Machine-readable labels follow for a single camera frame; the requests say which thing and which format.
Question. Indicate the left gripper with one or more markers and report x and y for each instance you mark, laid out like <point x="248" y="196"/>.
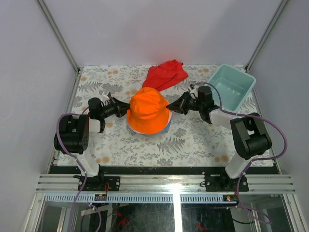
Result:
<point x="121" y="108"/>

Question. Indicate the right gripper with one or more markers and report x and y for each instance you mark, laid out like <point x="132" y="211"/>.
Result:
<point x="180" y="105"/>

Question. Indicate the pink hat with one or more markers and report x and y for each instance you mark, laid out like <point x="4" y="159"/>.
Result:
<point x="170" y="116"/>

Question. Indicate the blue bucket hat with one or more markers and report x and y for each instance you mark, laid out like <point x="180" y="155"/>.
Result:
<point x="162" y="131"/>

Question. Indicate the orange hat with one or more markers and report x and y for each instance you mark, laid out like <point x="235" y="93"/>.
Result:
<point x="148" y="112"/>

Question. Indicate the red cloth hat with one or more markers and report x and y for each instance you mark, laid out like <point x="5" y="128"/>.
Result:
<point x="165" y="75"/>

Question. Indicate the teal plastic bin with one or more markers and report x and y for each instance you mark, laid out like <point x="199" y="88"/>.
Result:
<point x="231" y="87"/>

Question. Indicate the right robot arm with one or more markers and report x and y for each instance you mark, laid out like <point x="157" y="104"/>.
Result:
<point x="249" y="133"/>

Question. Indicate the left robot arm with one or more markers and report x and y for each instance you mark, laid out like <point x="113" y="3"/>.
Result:
<point x="72" y="139"/>

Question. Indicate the floral table mat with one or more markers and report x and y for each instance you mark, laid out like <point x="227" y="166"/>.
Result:
<point x="189" y="141"/>

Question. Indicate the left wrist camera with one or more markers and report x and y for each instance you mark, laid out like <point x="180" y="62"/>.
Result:
<point x="105" y="95"/>

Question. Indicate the left corner aluminium post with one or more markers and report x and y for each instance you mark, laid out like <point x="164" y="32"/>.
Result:
<point x="56" y="31"/>

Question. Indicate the corner aluminium post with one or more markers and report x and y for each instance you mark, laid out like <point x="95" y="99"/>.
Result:
<point x="56" y="31"/>
<point x="271" y="25"/>

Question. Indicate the aluminium rail frame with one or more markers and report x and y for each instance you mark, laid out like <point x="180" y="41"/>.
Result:
<point x="156" y="184"/>

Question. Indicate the right corner aluminium post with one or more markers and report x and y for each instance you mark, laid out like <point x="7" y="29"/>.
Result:
<point x="271" y="25"/>

